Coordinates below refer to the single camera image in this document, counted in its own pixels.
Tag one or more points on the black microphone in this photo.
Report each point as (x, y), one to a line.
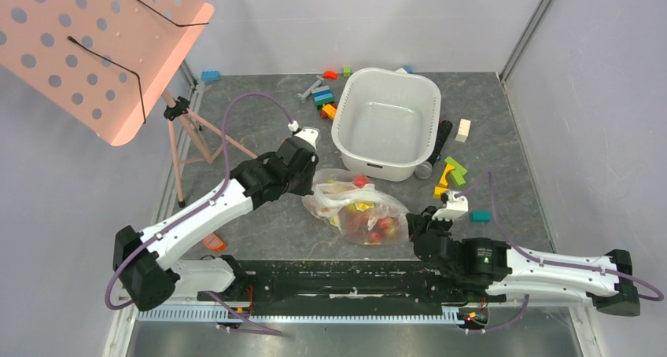
(425, 169)

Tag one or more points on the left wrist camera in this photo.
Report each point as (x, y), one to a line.
(310, 135)

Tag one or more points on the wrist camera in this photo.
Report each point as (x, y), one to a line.
(454, 205)
(310, 135)

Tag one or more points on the beige wooden block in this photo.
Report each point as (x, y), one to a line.
(463, 130)

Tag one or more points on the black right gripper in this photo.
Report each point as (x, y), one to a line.
(424, 222)

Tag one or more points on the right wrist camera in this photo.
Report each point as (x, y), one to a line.
(454, 205)

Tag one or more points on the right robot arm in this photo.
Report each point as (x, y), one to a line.
(481, 267)

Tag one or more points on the blue lego brick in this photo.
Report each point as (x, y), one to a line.
(210, 76)

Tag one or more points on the grey toy wrench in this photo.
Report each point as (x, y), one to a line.
(316, 84)

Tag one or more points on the pink music stand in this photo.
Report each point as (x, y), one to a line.
(108, 63)

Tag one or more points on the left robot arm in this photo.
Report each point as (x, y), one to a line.
(149, 263)

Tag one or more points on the teal block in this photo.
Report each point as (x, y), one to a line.
(480, 217)

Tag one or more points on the red curved block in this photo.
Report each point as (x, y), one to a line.
(331, 75)

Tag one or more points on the white plastic basin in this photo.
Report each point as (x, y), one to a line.
(386, 123)

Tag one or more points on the aluminium frame post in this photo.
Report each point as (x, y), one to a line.
(525, 38)

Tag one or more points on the translucent plastic bag with fruits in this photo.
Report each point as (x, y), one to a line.
(352, 204)

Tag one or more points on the stacked coloured brick pile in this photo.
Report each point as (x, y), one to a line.
(324, 100)

